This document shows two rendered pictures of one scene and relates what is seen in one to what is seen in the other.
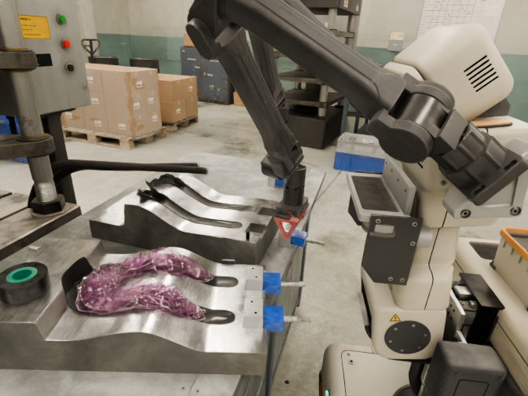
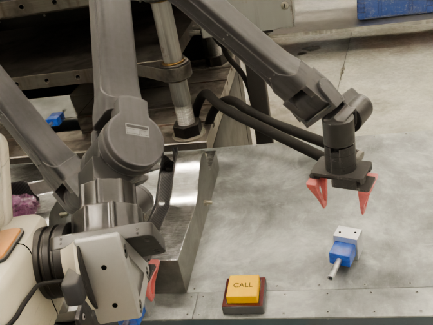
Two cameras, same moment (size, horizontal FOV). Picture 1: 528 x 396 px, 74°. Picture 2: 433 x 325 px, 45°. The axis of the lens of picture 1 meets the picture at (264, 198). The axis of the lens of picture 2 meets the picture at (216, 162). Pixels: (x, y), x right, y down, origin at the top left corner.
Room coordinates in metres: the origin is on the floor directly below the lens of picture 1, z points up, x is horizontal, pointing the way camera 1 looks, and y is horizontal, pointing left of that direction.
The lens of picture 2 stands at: (1.07, -0.89, 1.54)
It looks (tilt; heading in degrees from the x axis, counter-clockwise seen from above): 29 degrees down; 88
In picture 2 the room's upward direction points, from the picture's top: 11 degrees counter-clockwise
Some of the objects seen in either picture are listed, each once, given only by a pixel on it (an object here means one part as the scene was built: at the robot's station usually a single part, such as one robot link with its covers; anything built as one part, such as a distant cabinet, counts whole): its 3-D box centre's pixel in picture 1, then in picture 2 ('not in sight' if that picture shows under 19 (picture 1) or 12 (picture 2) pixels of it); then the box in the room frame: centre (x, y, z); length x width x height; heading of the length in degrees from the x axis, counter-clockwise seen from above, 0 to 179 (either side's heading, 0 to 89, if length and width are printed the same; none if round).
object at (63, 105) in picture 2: not in sight; (68, 93); (0.62, 1.14, 0.87); 0.50 x 0.27 x 0.17; 74
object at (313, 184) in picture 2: not in sight; (329, 188); (1.31, -0.03, 0.96); 0.07 x 0.07 x 0.09; 53
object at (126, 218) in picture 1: (189, 212); (149, 201); (0.93, 0.22, 0.87); 0.50 x 0.26 x 0.14; 74
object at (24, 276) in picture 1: (23, 282); not in sight; (0.51, 0.43, 0.93); 0.08 x 0.08 x 0.04
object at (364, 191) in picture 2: not in sight; (355, 191); (1.35, -0.06, 0.96); 0.07 x 0.07 x 0.09; 53
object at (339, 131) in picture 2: (279, 112); (339, 128); (1.33, -0.04, 1.10); 0.07 x 0.06 x 0.07; 48
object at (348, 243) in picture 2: (284, 182); (341, 256); (1.31, -0.08, 0.83); 0.13 x 0.05 x 0.05; 53
